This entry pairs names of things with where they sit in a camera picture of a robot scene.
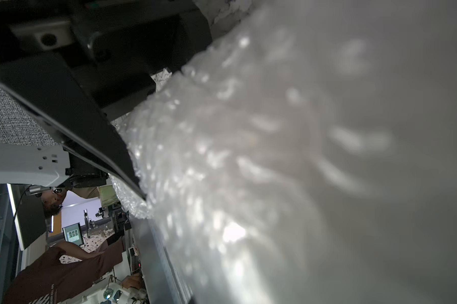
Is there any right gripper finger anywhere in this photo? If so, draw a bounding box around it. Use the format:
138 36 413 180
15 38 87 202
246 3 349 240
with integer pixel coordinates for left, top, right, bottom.
0 53 145 198

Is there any person in brown shirt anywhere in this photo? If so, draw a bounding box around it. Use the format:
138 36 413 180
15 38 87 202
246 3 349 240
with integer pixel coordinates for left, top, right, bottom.
2 185 146 304

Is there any aluminium front rail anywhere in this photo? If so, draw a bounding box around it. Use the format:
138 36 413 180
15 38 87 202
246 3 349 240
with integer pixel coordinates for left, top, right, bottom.
131 218 196 304

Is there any small monitor screen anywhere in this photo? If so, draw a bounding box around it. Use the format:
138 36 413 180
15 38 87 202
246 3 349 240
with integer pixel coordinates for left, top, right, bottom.
62 222 84 246

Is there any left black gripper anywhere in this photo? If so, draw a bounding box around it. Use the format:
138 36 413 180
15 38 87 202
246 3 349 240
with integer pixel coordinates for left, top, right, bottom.
0 1 212 120

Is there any clear bubble wrap sheet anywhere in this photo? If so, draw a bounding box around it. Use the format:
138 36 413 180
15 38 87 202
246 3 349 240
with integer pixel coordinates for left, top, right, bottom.
113 1 457 303

